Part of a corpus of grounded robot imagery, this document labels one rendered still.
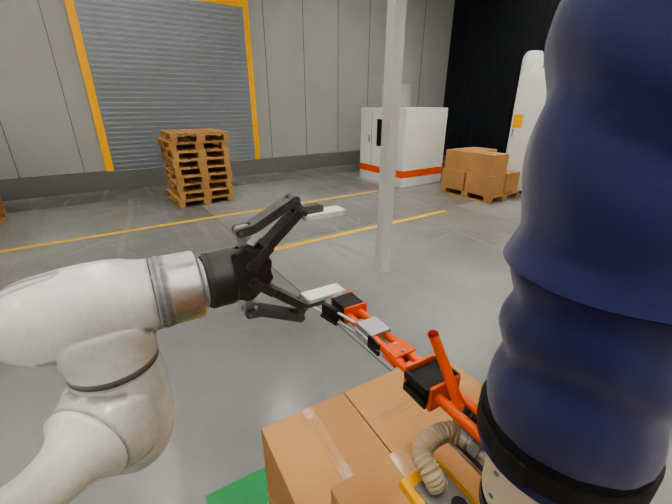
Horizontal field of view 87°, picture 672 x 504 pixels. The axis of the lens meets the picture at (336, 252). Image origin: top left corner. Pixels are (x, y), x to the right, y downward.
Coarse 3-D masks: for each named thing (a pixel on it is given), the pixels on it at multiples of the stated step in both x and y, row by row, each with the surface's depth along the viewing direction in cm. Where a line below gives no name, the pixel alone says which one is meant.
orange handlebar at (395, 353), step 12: (360, 312) 100; (384, 336) 91; (384, 348) 84; (396, 348) 84; (408, 348) 84; (396, 360) 82; (408, 360) 84; (444, 396) 71; (444, 408) 69; (456, 408) 68; (456, 420) 67; (468, 420) 66; (468, 432) 65
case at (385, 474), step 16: (400, 448) 93; (448, 448) 93; (384, 464) 89; (400, 464) 89; (448, 464) 89; (464, 464) 89; (352, 480) 85; (368, 480) 85; (384, 480) 85; (464, 480) 85; (336, 496) 82; (352, 496) 82; (368, 496) 82; (384, 496) 82; (400, 496) 82
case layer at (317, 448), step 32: (384, 384) 169; (480, 384) 169; (320, 416) 151; (352, 416) 151; (384, 416) 151; (416, 416) 151; (448, 416) 151; (288, 448) 137; (320, 448) 137; (352, 448) 137; (384, 448) 137; (288, 480) 126; (320, 480) 126
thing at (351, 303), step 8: (336, 296) 105; (344, 296) 105; (352, 296) 105; (336, 304) 103; (344, 304) 101; (352, 304) 101; (360, 304) 101; (344, 312) 99; (352, 312) 100; (344, 320) 100
